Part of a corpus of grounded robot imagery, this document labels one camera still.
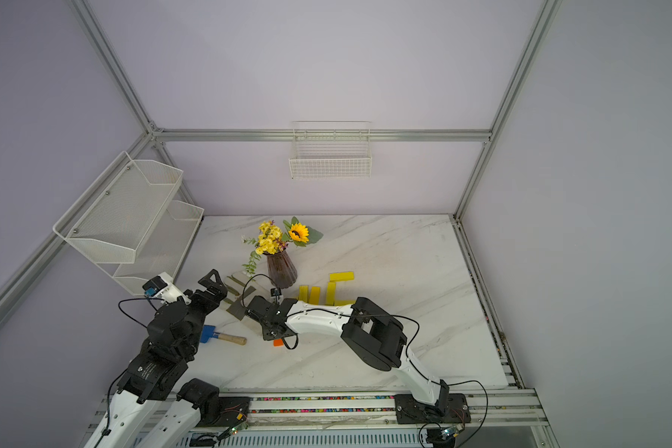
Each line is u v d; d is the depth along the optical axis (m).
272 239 0.78
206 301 0.62
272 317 0.67
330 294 0.97
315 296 0.97
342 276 1.01
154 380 0.48
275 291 0.82
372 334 0.53
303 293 0.96
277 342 0.85
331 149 0.94
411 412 0.73
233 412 0.74
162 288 0.57
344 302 0.96
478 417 0.73
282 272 0.96
